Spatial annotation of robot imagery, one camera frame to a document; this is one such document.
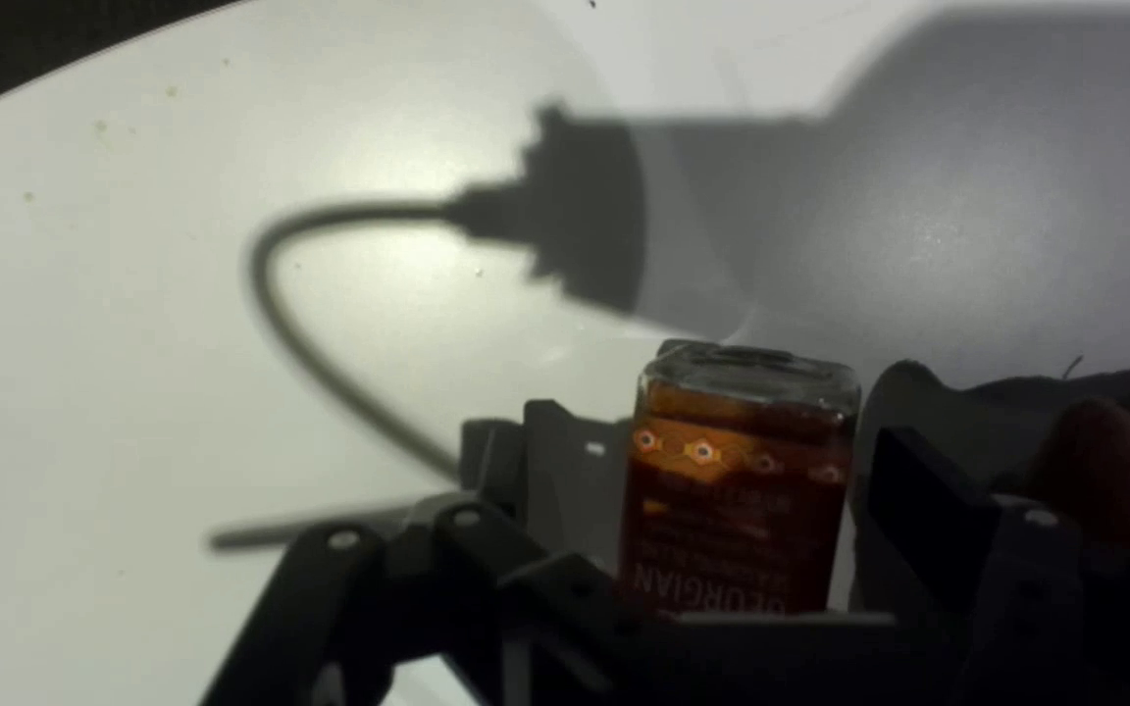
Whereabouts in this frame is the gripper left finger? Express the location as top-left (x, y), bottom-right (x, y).
top-left (200, 399), bottom-right (646, 706)

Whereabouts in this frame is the brown spice jar container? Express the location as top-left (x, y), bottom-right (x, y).
top-left (617, 338), bottom-right (863, 619)

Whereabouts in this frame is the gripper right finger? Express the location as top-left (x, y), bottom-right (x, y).
top-left (852, 428), bottom-right (1130, 706)

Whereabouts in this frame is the brown deer toy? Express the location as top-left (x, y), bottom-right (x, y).
top-left (962, 355), bottom-right (1130, 546)

